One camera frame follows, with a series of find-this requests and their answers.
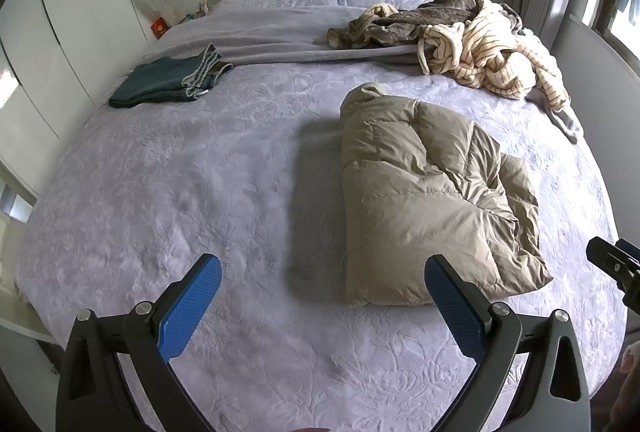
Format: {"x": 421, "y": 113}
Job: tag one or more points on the folded dark green jeans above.
{"x": 150, "y": 81}

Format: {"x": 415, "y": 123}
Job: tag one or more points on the grey cloth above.
{"x": 567, "y": 124}

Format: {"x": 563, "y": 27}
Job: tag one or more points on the white wardrobe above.
{"x": 65, "y": 11}

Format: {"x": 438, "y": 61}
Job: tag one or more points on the beige puffer jacket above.
{"x": 425, "y": 202}

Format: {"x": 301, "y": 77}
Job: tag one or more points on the lavender fleece blanket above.
{"x": 175, "y": 192}

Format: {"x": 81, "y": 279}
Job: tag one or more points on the window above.
{"x": 620, "y": 1}

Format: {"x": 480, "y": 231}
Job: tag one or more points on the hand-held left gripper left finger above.
{"x": 192, "y": 302}

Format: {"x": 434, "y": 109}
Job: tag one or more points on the olive brown garment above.
{"x": 395, "y": 29}

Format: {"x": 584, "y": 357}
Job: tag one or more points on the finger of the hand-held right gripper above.
{"x": 607, "y": 259}
{"x": 631, "y": 249}

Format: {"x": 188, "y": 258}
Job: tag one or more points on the small red box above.
{"x": 160, "y": 27}

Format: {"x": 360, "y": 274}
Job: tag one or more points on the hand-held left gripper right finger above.
{"x": 455, "y": 307}

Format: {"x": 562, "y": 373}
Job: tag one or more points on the cream striped robe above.
{"x": 480, "y": 56}

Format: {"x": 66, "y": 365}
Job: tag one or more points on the person's pink fleece clothing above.
{"x": 629, "y": 392}

